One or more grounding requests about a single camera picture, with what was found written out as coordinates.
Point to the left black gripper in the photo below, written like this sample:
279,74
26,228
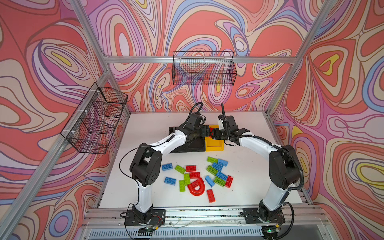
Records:
206,131

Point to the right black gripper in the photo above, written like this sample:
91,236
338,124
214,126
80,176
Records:
216,134

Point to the blue lego brick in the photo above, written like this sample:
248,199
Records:
222,176
167,167
209,181
223,162
217,167
170,181

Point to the green lego brick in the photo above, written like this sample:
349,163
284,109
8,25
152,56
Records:
212,160
187,179
219,181
180,169
182,186
212,170

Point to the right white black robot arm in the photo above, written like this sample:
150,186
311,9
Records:
285,171

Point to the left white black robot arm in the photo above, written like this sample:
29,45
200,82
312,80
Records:
147,162

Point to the middle black plastic bin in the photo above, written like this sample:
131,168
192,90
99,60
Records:
197,145

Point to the black plastic bin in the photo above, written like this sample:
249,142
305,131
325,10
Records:
197,145
180,136

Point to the left black plastic bin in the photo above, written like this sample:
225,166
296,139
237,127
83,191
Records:
180,136

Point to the yellow plastic bin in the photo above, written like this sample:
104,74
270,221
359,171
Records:
214,145

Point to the red lego brick above arch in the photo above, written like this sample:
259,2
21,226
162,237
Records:
195,175

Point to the green lego brick beside arch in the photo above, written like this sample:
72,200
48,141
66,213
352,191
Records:
187,179

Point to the blue lego brick beside arch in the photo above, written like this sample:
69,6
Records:
209,181

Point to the red lego arch piece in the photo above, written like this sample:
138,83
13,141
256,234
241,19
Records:
197,188

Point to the red lego brick bottom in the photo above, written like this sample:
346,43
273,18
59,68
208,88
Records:
211,196

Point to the black wire basket back wall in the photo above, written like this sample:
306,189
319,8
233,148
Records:
211,68

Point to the black wire basket wall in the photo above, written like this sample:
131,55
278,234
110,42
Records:
97,117
211,68

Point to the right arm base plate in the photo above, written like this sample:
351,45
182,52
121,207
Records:
263,216

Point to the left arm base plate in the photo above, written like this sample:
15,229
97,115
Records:
153,217

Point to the black wire basket left wall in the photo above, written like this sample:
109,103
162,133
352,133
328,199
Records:
97,117

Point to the aluminium front rail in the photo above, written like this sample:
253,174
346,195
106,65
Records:
303,222

